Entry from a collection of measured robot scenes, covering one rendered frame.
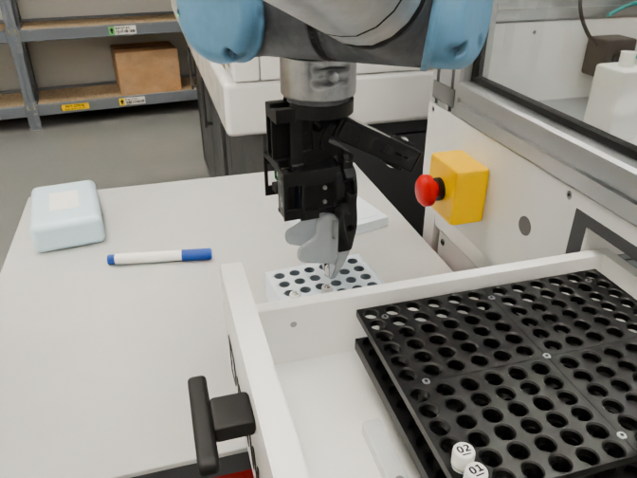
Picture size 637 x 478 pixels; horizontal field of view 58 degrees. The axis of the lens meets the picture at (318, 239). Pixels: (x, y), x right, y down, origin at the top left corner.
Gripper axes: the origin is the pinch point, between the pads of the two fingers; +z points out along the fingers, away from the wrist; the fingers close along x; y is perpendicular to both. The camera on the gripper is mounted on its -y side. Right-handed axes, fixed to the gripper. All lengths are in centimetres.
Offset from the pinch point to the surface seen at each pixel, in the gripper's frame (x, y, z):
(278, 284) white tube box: -0.3, 7.0, 1.4
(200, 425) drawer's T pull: 28.6, 20.5, -10.0
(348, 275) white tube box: 1.0, -1.4, 1.4
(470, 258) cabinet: -0.5, -19.9, 3.9
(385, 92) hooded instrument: -48, -31, -6
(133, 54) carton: -346, -3, 41
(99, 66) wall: -389, 19, 56
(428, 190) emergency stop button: -0.7, -12.4, -7.2
